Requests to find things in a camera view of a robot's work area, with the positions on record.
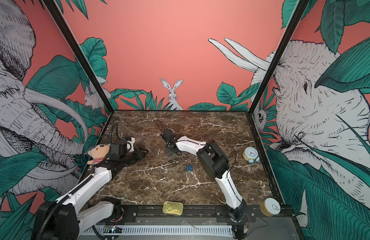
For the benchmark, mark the black mounting rail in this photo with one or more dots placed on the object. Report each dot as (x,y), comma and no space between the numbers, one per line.
(221,213)

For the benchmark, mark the small alarm clock teal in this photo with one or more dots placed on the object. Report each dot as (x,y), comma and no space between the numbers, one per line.
(251,155)

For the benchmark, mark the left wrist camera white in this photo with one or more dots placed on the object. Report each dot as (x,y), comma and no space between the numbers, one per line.
(130,144)

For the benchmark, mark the yellow tin can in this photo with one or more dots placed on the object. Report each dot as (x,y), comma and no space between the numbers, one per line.
(173,208)

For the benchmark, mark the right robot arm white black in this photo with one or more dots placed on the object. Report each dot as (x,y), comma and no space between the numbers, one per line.
(215,163)

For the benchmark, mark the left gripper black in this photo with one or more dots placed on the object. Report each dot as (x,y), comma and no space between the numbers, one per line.
(139,154)

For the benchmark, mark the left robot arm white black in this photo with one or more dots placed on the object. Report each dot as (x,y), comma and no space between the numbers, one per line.
(64,218)

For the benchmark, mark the left black frame post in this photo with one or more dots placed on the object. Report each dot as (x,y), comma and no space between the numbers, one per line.
(60,21)

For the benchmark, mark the plush doll toy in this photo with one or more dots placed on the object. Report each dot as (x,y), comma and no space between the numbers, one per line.
(98,153)

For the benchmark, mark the blue padlock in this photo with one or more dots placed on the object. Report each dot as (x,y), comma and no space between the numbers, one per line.
(189,167)

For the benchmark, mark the black frame post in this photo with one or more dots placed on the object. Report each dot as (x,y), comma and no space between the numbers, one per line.
(60,21)
(290,29)

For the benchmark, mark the tape roll beige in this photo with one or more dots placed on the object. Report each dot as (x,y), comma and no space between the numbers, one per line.
(270,207)

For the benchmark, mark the small circuit board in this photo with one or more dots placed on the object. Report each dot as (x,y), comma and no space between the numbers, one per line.
(112,230)

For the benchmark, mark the white vented strip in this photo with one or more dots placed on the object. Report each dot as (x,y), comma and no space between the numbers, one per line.
(176,230)

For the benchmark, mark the right black frame post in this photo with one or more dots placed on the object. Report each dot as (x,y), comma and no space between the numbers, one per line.
(290,29)

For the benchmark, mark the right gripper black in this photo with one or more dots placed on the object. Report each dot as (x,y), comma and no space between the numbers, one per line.
(168,151)

